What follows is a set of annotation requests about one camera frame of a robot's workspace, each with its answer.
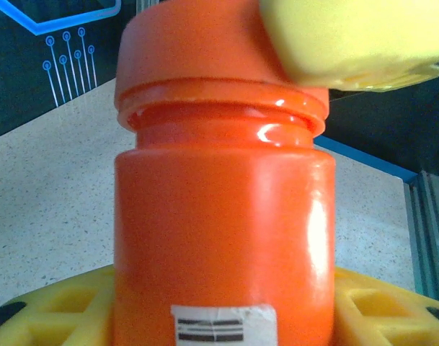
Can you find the blue table edge strip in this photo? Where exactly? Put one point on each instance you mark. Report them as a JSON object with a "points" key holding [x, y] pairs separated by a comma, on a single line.
{"points": [[367, 158]]}

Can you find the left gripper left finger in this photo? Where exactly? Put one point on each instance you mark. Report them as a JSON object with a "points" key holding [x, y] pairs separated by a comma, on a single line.
{"points": [[60, 317]]}

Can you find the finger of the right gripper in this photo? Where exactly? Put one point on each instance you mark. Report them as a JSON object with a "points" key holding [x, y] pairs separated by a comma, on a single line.
{"points": [[349, 39]]}

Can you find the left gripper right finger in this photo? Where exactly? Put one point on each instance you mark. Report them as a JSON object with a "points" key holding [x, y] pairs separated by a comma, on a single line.
{"points": [[385, 317]]}

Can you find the orange pill bottle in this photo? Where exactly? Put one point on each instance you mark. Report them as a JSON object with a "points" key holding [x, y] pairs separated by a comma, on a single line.
{"points": [[222, 234]]}

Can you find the aluminium table side rail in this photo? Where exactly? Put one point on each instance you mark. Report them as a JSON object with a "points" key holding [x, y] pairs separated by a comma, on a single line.
{"points": [[432, 234]]}

